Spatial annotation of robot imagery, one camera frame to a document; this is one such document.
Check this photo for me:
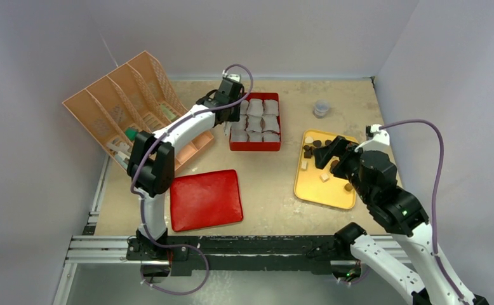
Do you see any white square chocolate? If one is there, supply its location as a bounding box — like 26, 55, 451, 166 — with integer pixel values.
319, 173, 330, 182

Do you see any white rectangular chocolate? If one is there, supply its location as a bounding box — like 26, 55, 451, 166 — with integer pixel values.
300, 160, 308, 171

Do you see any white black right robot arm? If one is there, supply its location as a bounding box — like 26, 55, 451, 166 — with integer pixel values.
312, 136, 488, 304

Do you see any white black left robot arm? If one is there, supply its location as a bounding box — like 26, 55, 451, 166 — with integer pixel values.
126, 78, 247, 260

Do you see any red chocolate box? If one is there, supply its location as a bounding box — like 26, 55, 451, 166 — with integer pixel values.
229, 92, 282, 152

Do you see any yellow plastic tray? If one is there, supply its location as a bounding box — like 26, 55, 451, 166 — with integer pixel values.
293, 129, 356, 210

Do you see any small clear plastic cup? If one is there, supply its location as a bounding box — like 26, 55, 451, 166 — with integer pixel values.
313, 100, 331, 118

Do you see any light green eraser box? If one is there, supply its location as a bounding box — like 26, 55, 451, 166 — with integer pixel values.
159, 104, 178, 122

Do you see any peach plastic file organizer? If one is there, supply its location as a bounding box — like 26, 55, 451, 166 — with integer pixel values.
62, 51, 215, 181

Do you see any green block in organizer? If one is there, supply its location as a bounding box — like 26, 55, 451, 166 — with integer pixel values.
124, 128, 138, 141

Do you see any red box lid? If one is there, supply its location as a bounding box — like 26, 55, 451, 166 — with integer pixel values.
170, 170, 244, 232

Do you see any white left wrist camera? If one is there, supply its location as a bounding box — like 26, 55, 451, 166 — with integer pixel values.
222, 71, 241, 83

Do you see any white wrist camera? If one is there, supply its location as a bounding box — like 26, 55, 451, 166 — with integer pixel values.
222, 71, 241, 83
354, 124, 391, 153

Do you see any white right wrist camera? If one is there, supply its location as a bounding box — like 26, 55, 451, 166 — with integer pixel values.
354, 124, 391, 153

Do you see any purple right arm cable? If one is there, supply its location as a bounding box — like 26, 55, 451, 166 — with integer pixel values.
379, 119, 471, 305

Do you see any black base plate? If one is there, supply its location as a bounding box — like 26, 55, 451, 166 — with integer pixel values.
126, 235, 356, 276

